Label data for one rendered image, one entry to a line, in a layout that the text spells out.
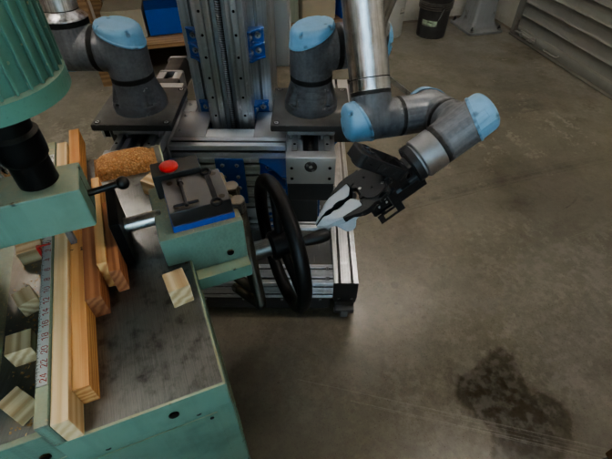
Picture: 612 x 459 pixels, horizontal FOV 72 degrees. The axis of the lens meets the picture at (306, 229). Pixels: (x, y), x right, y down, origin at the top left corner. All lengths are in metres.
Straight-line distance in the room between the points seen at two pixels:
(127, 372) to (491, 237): 1.81
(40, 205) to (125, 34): 0.67
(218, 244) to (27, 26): 0.39
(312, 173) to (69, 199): 0.69
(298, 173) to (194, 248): 0.53
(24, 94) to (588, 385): 1.79
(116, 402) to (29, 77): 0.40
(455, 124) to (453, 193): 1.59
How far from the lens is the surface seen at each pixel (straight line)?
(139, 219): 0.74
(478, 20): 4.39
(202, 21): 1.26
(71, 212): 0.68
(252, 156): 1.30
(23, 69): 0.54
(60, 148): 0.99
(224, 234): 0.71
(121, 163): 0.95
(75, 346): 0.65
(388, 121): 0.81
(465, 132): 0.78
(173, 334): 0.66
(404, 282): 1.86
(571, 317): 2.02
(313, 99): 1.20
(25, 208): 0.68
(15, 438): 0.79
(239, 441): 1.01
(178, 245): 0.70
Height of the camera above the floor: 1.44
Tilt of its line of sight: 45 degrees down
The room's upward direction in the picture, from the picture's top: straight up
